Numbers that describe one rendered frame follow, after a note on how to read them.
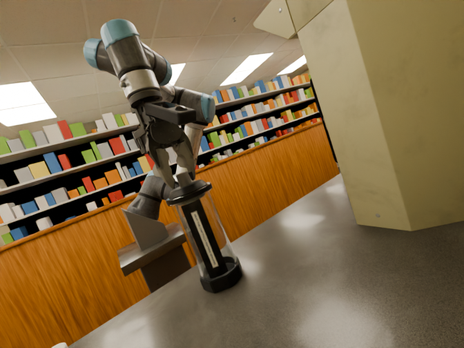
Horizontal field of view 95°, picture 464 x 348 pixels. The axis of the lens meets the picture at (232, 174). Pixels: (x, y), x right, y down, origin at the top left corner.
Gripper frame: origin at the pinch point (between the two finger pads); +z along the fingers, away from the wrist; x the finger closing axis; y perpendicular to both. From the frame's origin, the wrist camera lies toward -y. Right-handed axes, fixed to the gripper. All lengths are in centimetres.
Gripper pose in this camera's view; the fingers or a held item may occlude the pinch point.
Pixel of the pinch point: (183, 178)
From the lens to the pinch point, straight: 49.4
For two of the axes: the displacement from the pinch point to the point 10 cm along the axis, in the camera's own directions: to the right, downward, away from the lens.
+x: -6.4, 3.2, -6.9
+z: 3.5, 9.3, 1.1
